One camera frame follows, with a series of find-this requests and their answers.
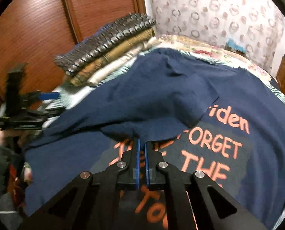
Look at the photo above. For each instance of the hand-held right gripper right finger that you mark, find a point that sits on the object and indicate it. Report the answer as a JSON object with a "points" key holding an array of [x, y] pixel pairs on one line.
{"points": [[146, 165]]}

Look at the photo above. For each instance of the tan folded cloth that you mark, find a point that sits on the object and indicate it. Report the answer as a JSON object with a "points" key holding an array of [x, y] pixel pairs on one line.
{"points": [[113, 55]]}

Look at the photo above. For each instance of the cream folded cloth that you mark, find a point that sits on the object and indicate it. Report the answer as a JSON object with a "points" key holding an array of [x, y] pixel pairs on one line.
{"points": [[113, 64]]}

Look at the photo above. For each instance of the person's left hand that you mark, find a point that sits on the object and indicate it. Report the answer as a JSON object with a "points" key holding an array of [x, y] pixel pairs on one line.
{"points": [[5, 136]]}

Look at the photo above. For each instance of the navy printed t-shirt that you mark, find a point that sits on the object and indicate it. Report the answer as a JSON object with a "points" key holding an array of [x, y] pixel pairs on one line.
{"points": [[171, 93]]}

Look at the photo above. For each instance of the blue crumpled item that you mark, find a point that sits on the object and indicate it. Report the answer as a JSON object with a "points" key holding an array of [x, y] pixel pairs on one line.
{"points": [[236, 45]]}

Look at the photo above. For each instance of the leaf printed bedsheet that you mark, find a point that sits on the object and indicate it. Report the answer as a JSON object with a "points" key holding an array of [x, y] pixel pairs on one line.
{"points": [[68, 95]]}

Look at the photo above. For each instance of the person's dark clothing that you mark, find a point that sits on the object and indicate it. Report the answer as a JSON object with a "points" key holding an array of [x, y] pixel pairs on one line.
{"points": [[5, 186]]}

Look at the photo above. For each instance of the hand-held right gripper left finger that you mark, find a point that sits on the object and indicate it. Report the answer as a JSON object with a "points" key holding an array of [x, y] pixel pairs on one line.
{"points": [[138, 163]]}

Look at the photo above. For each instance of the wooden louvred wardrobe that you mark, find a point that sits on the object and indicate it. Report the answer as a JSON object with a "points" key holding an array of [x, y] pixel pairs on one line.
{"points": [[37, 28]]}

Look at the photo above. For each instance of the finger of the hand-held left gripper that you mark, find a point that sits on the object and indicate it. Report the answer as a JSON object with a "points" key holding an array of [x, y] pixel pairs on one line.
{"points": [[51, 113], [47, 96]]}

